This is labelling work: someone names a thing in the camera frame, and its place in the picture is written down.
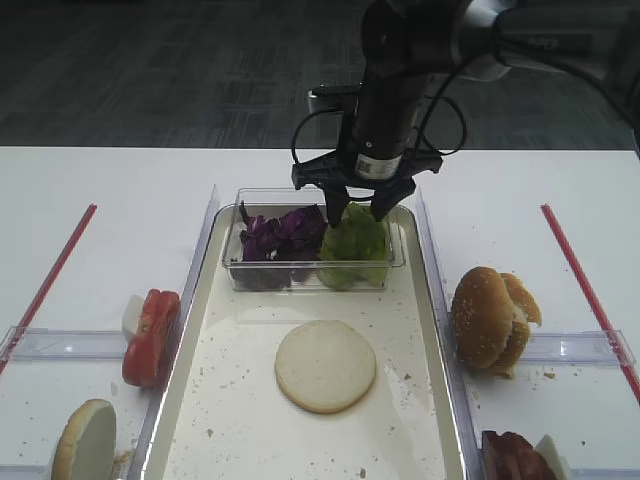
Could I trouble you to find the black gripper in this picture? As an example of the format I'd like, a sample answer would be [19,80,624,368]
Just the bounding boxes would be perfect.
[292,74,443,226]

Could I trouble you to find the clear plastic container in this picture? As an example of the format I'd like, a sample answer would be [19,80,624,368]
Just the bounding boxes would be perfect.
[222,188,405,292]

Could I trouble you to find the sesame bun front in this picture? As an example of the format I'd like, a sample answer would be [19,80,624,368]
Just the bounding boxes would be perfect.
[451,266,515,370]

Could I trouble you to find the tomato slices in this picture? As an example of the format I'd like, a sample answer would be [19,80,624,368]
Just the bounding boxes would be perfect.
[122,289,180,388]
[482,430,556,480]

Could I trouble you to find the left long clear divider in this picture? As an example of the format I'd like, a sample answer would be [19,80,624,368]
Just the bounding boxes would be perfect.
[126,188,220,479]

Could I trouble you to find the left tomato slices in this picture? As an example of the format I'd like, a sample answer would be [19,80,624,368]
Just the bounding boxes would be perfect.
[122,289,180,388]

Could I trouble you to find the bottom bun slice on tray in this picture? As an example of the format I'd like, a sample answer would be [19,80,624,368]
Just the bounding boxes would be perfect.
[274,320,377,414]

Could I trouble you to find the left standing bun half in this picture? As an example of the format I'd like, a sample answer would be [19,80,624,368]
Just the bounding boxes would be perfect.
[50,399,116,480]

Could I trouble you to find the red tape strip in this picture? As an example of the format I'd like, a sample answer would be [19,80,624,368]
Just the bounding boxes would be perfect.
[540,204,639,401]
[1,203,98,372]

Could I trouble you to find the right white wedge block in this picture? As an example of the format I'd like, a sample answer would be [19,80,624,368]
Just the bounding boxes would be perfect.
[534,434,573,480]

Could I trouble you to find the right cross clear divider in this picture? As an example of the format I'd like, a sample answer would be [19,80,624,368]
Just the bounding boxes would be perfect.
[519,330,636,367]

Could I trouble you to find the sesame bun rear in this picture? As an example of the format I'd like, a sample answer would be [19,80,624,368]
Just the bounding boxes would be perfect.
[490,273,542,378]

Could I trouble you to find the long clear divider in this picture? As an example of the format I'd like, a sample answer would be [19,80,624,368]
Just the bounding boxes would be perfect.
[126,188,220,479]
[415,188,485,479]

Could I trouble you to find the bottom right clear divider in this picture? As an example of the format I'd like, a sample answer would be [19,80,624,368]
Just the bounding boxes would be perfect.
[571,468,640,480]

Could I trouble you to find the left cross clear divider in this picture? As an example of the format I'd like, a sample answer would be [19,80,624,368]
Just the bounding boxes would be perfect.
[1,327,128,361]

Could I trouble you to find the left red tape strip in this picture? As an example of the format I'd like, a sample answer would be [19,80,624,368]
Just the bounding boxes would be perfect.
[1,203,98,372]

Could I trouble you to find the purple cabbage leaves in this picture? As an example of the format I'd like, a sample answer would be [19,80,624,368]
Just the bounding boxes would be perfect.
[231,202,328,291]

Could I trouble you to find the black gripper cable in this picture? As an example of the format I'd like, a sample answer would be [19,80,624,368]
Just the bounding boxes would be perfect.
[289,19,640,166]

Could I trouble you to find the right tomato slices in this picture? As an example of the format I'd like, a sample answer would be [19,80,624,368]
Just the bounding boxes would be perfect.
[482,430,556,480]

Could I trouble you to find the right long clear divider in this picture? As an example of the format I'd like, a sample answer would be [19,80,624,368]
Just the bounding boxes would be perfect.
[415,188,485,479]

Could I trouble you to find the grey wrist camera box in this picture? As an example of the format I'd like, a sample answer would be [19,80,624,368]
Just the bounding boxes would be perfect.
[307,85,360,113]

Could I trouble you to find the left white wedge block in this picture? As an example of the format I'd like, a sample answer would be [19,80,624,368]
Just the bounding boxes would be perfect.
[121,295,145,343]

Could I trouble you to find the green lettuce pile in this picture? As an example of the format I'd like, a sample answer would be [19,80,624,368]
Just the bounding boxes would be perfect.
[318,202,390,290]

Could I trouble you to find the white wedge block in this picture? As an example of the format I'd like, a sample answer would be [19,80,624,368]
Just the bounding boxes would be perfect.
[534,434,573,480]
[121,295,145,343]

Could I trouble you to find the sesame bun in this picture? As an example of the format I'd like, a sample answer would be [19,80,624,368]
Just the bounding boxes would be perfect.
[451,266,515,370]
[490,273,542,378]

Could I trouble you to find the right red tape strip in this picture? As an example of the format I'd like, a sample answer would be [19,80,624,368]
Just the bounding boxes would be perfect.
[540,204,639,401]

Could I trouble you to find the cross clear divider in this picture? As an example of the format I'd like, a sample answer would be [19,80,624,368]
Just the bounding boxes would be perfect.
[519,330,636,367]
[1,327,128,361]

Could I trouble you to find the metal serving tray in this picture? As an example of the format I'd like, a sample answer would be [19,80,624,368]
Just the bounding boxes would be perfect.
[142,207,465,479]

